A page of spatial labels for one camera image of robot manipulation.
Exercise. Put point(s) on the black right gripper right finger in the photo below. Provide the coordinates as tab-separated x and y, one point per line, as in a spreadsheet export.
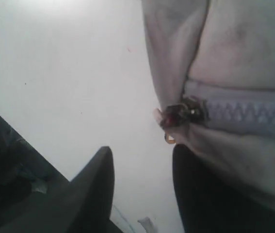
207	205

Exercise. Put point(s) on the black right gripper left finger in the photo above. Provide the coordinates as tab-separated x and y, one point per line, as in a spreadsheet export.
82	205

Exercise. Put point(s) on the white fabric backpack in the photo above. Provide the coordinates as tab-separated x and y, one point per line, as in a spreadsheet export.
221	55

